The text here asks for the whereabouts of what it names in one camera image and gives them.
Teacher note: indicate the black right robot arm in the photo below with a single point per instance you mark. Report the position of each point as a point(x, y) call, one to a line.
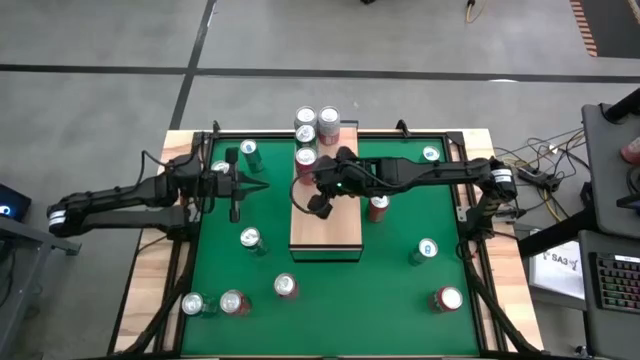
point(440, 170)

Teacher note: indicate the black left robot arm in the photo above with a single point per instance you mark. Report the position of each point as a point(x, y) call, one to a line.
point(115, 197)

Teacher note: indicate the black striped-edge floor mat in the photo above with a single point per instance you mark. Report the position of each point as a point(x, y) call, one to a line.
point(615, 30)

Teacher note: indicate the backlit black keyboard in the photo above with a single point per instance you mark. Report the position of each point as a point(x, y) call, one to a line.
point(617, 282)

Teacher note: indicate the green table mat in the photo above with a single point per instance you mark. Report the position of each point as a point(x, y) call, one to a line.
point(340, 325)

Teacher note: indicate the grey desk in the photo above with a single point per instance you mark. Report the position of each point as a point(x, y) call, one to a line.
point(607, 175)
point(600, 330)

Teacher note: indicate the slim blue silver energy can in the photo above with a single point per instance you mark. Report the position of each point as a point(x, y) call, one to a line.
point(248, 146)
point(427, 247)
point(431, 153)

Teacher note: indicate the red cup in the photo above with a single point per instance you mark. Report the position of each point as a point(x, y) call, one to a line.
point(632, 151)

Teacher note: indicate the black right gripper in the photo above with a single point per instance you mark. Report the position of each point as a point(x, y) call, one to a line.
point(360, 177)

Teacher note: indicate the black box with blue light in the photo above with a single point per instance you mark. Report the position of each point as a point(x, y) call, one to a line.
point(15, 200)

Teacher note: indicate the black desk leg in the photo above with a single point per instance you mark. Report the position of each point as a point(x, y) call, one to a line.
point(550, 235)

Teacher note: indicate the grey metal cart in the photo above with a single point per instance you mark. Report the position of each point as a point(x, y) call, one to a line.
point(30, 235)

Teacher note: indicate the silver and red soda can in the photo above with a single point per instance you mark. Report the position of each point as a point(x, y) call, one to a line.
point(329, 116)
point(306, 115)

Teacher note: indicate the red-orange soda can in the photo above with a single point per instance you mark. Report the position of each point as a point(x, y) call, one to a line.
point(378, 205)

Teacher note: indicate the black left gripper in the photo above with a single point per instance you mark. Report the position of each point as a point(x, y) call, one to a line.
point(217, 185)

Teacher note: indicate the green soda can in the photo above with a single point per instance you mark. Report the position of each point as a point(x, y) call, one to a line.
point(192, 303)
point(305, 134)
point(250, 236)

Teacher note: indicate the red Coca-Cola can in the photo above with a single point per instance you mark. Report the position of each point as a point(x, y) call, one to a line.
point(285, 284)

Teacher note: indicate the white sign board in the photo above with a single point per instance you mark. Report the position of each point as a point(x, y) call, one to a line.
point(555, 272)

